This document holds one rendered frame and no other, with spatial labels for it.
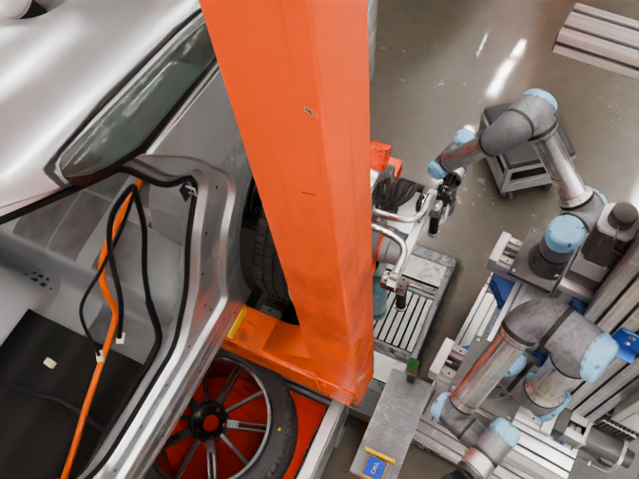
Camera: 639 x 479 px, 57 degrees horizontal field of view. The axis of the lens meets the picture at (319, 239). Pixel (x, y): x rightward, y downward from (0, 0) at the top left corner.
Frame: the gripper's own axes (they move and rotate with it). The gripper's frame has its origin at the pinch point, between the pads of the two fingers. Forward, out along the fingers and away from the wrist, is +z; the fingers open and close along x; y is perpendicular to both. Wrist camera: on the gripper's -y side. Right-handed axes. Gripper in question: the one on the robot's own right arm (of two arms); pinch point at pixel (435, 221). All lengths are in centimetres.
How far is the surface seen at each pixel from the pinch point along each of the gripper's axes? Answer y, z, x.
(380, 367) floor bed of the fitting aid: -75, 39, -6
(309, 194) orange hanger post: 113, 71, -6
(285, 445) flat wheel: -33, 93, -22
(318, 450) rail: -44, 88, -12
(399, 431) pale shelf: -38, 70, 14
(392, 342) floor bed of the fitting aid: -82, 23, -6
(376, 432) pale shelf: -38, 74, 6
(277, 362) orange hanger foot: -15, 70, -35
